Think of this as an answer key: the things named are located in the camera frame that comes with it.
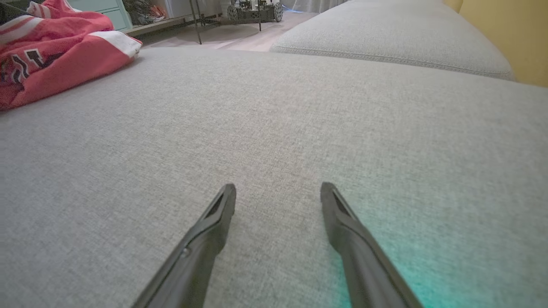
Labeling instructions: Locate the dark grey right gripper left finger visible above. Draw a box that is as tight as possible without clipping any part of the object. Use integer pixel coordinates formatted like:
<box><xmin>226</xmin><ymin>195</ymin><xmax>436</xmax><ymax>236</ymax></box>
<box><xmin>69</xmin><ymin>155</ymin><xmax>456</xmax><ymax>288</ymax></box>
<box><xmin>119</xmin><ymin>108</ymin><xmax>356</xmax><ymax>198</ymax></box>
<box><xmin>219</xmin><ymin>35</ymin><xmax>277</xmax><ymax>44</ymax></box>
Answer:
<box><xmin>131</xmin><ymin>184</ymin><xmax>237</xmax><ymax>308</ymax></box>

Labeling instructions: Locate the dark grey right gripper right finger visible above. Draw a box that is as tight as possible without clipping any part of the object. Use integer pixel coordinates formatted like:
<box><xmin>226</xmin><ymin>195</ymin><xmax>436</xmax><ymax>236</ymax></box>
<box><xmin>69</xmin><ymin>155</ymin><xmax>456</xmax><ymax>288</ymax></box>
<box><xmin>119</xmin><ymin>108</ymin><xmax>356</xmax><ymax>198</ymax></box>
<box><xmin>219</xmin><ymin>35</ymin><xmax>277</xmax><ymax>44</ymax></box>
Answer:
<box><xmin>320</xmin><ymin>182</ymin><xmax>424</xmax><ymax>308</ymax></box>

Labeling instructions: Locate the red basketball jersey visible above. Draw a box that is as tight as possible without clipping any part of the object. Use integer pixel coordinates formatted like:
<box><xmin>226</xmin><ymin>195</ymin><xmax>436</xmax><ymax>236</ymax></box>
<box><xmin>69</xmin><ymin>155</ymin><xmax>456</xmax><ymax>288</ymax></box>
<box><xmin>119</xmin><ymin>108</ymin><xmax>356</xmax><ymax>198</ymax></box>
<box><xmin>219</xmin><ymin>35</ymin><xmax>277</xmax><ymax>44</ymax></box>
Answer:
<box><xmin>0</xmin><ymin>0</ymin><xmax>143</xmax><ymax>111</ymax></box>

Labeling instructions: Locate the grey fabric sofa chaise cushion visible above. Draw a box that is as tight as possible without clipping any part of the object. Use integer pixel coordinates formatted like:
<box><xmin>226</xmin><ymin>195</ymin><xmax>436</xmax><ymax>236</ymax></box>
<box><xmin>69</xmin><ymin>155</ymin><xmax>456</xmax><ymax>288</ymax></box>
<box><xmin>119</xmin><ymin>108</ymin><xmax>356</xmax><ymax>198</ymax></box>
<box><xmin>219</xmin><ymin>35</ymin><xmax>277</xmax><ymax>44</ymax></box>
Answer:
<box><xmin>270</xmin><ymin>0</ymin><xmax>516</xmax><ymax>81</ymax></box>

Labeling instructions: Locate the black wheeled robot cart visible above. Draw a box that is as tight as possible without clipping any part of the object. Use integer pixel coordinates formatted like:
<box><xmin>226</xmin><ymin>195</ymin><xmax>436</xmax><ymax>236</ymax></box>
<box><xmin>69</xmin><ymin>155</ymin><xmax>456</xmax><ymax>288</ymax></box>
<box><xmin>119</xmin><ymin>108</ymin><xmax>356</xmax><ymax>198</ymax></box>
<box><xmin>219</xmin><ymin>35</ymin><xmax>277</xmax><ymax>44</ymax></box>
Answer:
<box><xmin>227</xmin><ymin>0</ymin><xmax>284</xmax><ymax>23</ymax></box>

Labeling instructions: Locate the pile of clutter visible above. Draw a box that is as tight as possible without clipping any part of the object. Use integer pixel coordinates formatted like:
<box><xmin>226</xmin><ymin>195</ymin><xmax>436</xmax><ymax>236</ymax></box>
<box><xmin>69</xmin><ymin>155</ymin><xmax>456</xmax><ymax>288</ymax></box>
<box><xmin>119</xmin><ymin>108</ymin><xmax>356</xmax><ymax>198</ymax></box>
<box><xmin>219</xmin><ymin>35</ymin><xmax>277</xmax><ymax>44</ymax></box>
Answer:
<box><xmin>123</xmin><ymin>0</ymin><xmax>167</xmax><ymax>25</ymax></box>

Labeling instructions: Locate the teal drawer cabinet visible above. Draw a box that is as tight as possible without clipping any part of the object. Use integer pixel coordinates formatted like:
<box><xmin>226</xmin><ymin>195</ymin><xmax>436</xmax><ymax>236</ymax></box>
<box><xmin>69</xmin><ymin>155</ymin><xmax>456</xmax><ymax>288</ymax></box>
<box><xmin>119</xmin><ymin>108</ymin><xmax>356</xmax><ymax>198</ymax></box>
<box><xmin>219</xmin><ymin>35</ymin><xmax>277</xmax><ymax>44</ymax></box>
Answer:
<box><xmin>68</xmin><ymin>0</ymin><xmax>133</xmax><ymax>31</ymax></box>

